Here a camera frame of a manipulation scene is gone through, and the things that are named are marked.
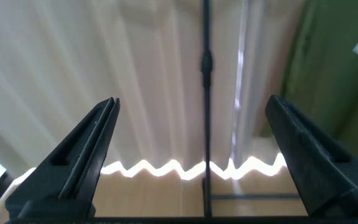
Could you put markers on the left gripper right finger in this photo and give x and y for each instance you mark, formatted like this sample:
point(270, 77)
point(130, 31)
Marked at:
point(325, 177)

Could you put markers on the beige curtain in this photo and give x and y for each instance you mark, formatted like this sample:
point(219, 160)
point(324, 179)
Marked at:
point(104, 62)

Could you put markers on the green long-sleeved shirt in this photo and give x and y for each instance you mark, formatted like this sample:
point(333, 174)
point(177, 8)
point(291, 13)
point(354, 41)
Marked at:
point(331, 77)

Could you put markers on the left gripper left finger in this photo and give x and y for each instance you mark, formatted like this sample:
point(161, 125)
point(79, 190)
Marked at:
point(79, 161)

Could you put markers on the black clothes rack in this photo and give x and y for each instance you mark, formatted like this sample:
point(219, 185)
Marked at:
point(206, 65)

